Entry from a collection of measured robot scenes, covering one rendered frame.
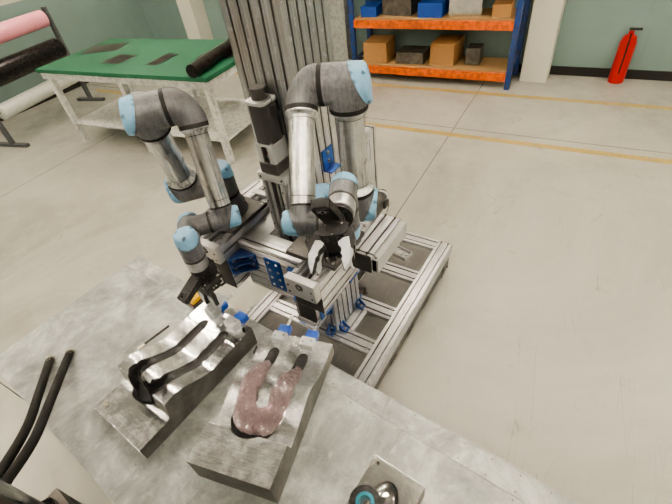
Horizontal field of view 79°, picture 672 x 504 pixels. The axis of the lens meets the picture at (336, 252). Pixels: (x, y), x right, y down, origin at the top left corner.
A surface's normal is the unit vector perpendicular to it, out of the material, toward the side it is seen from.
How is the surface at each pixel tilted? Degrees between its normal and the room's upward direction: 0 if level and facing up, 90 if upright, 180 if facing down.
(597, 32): 90
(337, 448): 0
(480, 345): 0
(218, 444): 0
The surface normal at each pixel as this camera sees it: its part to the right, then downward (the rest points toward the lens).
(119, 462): -0.11, -0.73
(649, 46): -0.47, 0.63
